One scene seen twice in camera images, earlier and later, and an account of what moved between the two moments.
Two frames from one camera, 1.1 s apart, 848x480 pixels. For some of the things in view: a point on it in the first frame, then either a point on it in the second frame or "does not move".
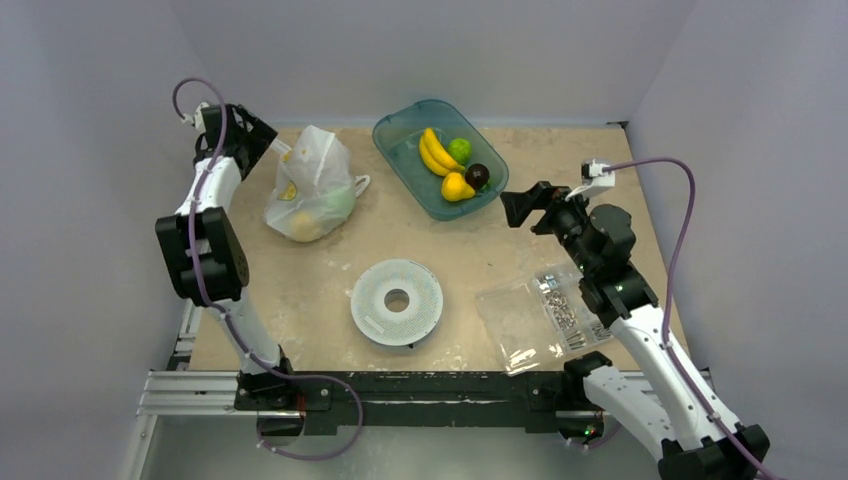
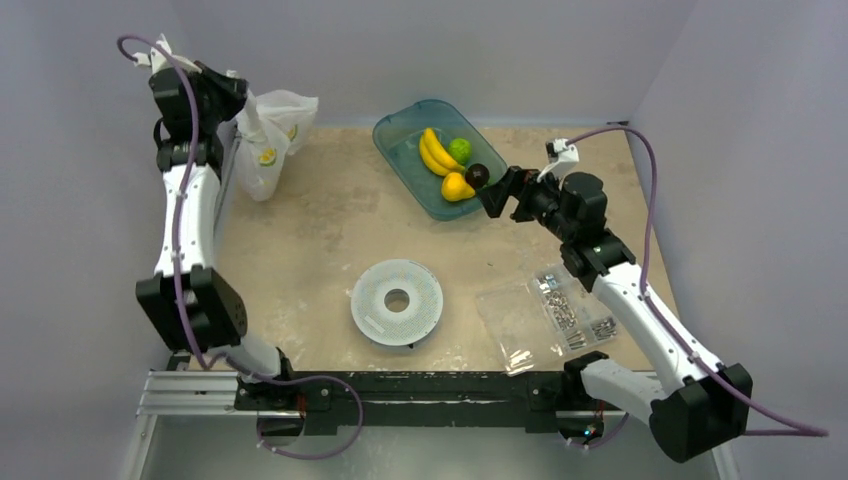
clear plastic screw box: (539, 318) does not move
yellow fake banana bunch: (435, 157) does not move
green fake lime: (461, 150) does not move
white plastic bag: (315, 186) -> (272, 124)
